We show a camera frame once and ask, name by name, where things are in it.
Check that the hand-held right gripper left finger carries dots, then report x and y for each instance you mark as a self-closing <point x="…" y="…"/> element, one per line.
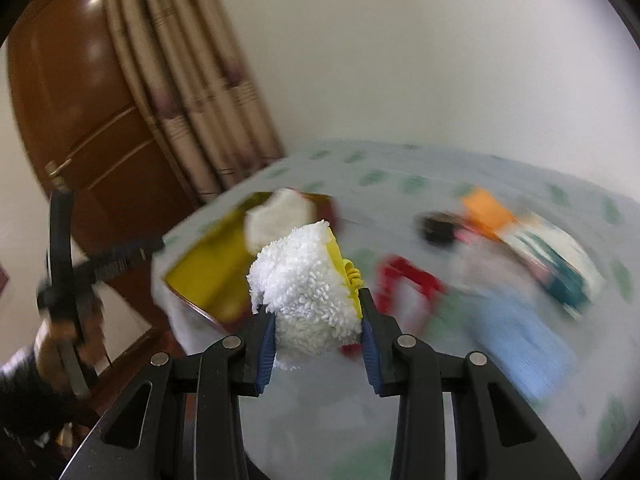
<point x="265" y="355"/>

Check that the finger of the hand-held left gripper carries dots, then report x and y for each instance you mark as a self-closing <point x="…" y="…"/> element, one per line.
<point x="125" y="257"/>

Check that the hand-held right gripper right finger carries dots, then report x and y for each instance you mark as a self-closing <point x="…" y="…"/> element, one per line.
<point x="372" y="355"/>

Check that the white and yellow chenille mitt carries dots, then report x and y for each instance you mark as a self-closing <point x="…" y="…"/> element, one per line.
<point x="305" y="290"/>

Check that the red soft item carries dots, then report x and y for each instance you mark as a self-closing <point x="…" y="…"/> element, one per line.
<point x="407" y="285"/>

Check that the dark red tin box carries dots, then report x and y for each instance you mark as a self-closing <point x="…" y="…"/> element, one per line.
<point x="210" y="265"/>

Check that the white sock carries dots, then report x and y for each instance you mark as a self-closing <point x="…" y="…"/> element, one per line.
<point x="272" y="220"/>

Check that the black soft item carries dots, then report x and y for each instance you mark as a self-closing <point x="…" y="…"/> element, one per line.
<point x="440" y="230"/>

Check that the light blue towel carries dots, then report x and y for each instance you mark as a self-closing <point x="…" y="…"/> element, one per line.
<point x="520" y="345"/>

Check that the orange toy duck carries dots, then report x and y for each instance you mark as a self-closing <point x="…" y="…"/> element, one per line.
<point x="487" y="212"/>

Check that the white and green tissue pack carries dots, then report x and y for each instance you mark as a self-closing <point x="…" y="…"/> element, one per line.
<point x="555" y="260"/>

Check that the person's left forearm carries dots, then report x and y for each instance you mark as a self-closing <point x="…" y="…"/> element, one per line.
<point x="22" y="395"/>

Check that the person's left hand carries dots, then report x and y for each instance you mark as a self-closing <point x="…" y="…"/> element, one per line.
<point x="52" y="345"/>

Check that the brown wooden door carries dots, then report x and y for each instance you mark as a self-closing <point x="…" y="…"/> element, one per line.
<point x="85" y="110"/>

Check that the beige patterned curtain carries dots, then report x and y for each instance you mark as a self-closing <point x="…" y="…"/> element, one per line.
<point x="200" y="85"/>

